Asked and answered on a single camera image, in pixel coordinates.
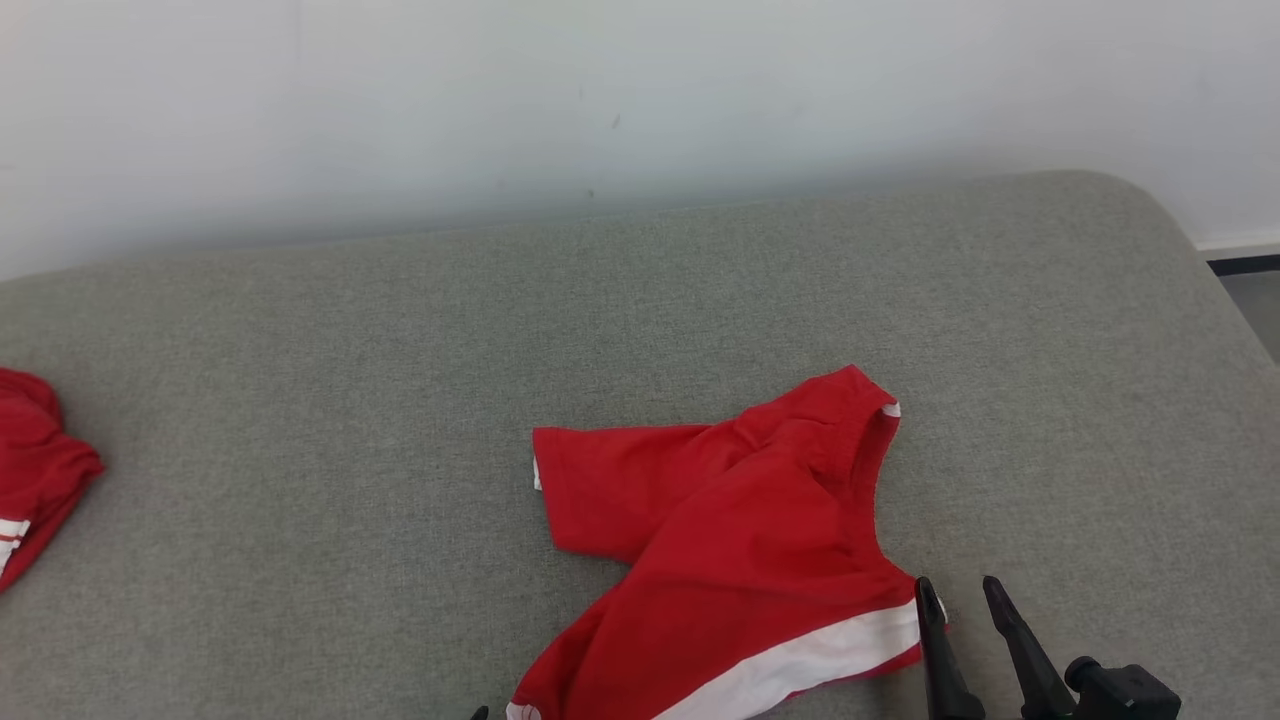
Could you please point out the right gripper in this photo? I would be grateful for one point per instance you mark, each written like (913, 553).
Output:
(1125, 695)

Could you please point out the red shorts with white stripe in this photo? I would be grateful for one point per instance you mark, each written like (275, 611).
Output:
(720, 540)

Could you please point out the red jersey with white sleeves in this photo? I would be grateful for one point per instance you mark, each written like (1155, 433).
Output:
(40, 460)

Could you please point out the grey fabric sofa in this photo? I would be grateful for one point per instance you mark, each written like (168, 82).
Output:
(300, 400)

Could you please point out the wall baseboard strip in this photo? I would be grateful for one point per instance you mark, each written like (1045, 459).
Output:
(1245, 262)

